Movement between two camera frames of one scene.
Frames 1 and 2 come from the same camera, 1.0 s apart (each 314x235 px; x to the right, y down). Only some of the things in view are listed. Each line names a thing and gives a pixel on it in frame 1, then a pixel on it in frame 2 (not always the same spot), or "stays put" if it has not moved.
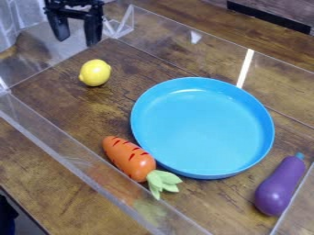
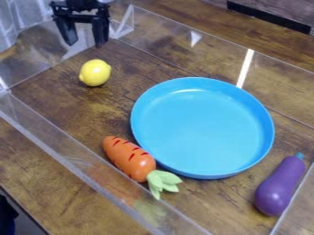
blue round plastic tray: (203, 128) stays put
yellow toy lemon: (94, 72) stays put
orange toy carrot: (134, 162) stays put
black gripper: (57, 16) to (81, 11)
